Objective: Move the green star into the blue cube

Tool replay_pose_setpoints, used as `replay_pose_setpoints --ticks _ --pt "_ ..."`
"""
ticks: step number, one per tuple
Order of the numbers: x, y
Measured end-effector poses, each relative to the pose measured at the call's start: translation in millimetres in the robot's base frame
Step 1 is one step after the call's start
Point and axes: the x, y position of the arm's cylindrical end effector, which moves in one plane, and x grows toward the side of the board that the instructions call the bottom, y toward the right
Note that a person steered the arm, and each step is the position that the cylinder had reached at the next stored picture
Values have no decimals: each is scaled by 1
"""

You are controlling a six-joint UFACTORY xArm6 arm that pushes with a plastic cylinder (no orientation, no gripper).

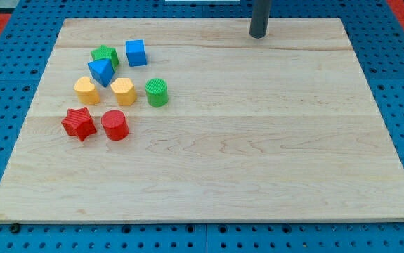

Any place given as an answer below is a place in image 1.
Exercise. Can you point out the blue cube block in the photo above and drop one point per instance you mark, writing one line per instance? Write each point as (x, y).
(135, 53)

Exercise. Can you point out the green star block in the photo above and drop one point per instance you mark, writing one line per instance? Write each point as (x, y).
(104, 52)

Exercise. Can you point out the red star block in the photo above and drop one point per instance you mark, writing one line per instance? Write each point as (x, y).
(79, 123)

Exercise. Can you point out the green cylinder block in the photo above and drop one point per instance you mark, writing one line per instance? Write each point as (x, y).
(156, 92)

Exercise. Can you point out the wooden board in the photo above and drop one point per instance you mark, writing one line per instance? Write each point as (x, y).
(283, 129)

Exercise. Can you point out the yellow hexagon block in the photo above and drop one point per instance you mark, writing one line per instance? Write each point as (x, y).
(124, 91)

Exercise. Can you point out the red cylinder block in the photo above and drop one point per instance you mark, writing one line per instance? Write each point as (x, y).
(115, 125)

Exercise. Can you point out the blue triangle block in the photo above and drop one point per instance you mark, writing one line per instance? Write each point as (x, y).
(102, 71)

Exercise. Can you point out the yellow heart block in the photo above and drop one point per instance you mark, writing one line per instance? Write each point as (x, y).
(86, 91)

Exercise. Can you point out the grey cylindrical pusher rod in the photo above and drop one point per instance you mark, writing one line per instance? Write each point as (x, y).
(259, 19)

